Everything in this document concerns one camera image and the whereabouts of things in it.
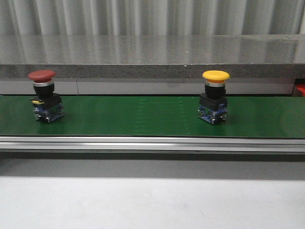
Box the white pleated curtain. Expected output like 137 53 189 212
0 0 305 35

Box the red object behind counter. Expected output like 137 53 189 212
294 84 305 97

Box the aluminium conveyor frame rail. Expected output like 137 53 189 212
0 136 305 154

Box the green conveyor belt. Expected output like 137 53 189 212
0 95 305 138

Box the grey speckled stone counter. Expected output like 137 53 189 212
0 35 305 95

